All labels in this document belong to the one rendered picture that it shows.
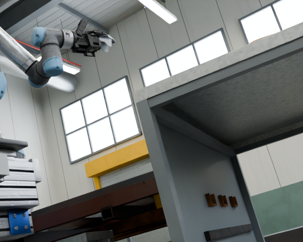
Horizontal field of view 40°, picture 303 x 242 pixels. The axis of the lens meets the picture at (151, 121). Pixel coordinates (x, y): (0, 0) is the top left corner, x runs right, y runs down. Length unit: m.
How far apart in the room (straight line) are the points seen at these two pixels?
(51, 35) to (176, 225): 0.88
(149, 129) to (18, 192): 0.53
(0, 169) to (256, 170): 9.05
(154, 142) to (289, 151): 8.76
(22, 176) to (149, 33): 10.69
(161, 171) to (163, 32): 10.66
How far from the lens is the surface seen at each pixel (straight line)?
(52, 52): 1.66
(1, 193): 1.50
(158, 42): 11.85
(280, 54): 1.27
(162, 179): 1.28
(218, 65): 1.29
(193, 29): 11.48
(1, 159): 1.37
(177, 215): 1.26
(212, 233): 1.61
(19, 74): 11.52
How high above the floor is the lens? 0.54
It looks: 17 degrees up
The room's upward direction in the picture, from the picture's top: 15 degrees counter-clockwise
